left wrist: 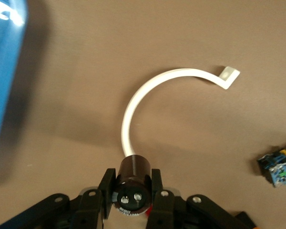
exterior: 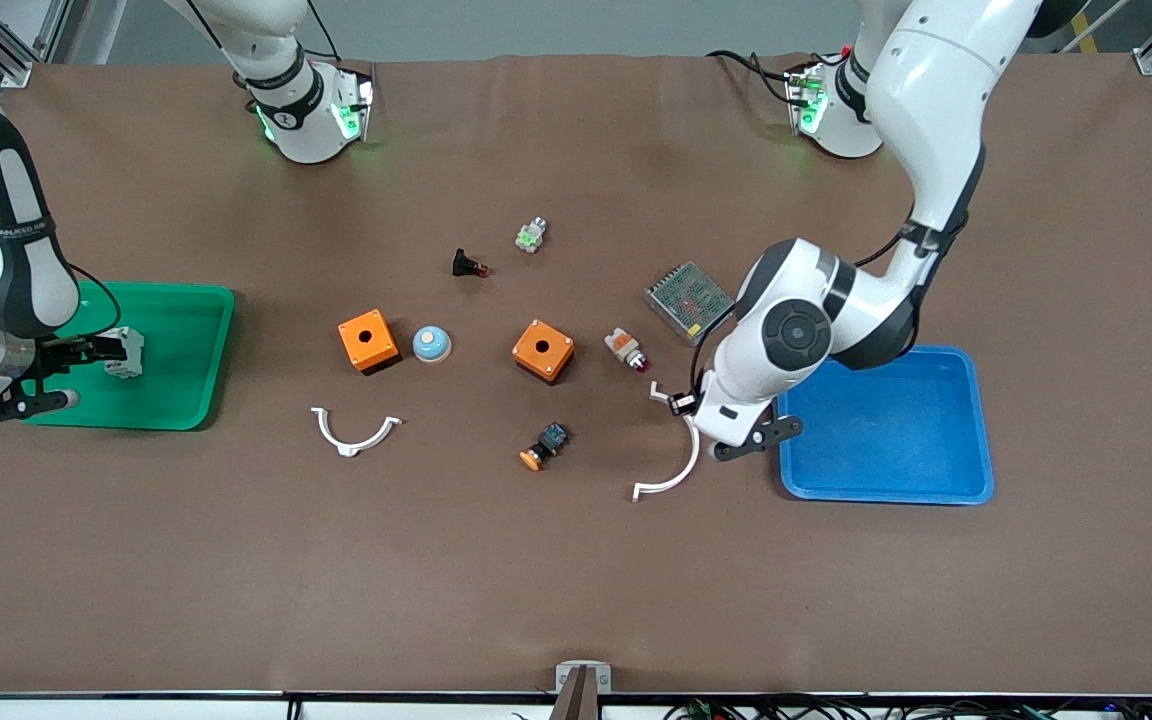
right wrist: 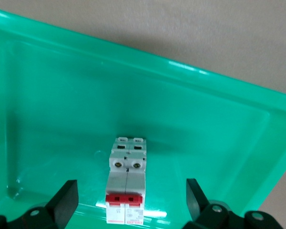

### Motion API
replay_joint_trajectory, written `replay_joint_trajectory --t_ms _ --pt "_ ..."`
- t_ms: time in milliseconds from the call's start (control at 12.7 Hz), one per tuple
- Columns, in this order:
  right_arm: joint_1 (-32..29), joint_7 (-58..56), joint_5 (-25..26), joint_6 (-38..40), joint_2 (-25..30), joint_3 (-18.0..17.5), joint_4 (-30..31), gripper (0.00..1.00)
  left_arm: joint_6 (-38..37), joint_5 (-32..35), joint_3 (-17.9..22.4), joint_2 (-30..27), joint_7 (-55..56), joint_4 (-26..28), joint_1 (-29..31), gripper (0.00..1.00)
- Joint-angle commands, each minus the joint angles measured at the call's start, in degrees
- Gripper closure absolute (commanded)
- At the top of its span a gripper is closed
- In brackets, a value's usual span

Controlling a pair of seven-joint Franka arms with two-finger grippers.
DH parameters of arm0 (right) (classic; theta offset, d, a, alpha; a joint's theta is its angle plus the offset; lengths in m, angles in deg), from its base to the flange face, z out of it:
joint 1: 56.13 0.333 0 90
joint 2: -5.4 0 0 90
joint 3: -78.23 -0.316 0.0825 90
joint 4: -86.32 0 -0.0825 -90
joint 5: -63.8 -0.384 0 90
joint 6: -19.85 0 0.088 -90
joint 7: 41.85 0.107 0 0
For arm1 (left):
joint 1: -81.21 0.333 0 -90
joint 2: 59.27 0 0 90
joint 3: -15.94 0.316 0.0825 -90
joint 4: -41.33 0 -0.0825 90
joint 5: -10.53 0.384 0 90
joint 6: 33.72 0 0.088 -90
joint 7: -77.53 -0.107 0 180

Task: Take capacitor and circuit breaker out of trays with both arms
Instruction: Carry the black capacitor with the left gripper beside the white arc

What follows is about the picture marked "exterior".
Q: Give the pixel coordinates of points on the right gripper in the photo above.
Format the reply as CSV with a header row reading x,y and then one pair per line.
x,y
64,353

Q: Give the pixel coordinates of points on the white half-round pipe clamp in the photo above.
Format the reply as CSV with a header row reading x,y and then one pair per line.
x,y
681,478
351,450

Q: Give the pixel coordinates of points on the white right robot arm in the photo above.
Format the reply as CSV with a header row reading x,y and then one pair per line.
x,y
6,270

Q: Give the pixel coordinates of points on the green plastic tray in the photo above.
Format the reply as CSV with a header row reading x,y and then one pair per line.
x,y
176,350

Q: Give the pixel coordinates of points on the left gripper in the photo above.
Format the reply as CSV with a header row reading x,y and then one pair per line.
x,y
682,403

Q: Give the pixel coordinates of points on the green white switch module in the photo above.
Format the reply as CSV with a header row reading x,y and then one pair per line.
x,y
530,238

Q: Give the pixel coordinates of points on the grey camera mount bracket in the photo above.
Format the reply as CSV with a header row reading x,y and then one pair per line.
x,y
583,685

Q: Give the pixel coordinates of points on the blue dome buzzer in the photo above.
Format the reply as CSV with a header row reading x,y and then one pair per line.
x,y
431,348

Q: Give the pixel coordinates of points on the metal mesh power supply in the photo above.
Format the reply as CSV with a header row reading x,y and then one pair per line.
x,y
686,295

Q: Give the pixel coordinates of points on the blue plastic tray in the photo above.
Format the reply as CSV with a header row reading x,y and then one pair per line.
x,y
896,430

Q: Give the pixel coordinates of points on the yellow mushroom push button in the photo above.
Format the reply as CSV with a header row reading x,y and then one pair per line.
x,y
534,459

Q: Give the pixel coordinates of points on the small black red indicator light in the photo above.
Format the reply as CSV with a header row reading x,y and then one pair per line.
x,y
463,263

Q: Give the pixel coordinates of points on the white circuit breaker red switches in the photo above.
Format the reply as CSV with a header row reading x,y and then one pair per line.
x,y
131,352

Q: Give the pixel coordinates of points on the dark cylindrical capacitor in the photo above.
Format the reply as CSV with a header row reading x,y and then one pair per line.
x,y
682,404

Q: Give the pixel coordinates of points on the orange push-button enclosure box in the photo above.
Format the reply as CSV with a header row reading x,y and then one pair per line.
x,y
381,330
558,350

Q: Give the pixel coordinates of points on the brown table mat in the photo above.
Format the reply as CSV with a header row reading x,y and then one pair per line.
x,y
576,580

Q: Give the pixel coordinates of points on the red push button orange-white body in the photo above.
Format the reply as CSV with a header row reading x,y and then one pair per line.
x,y
621,345

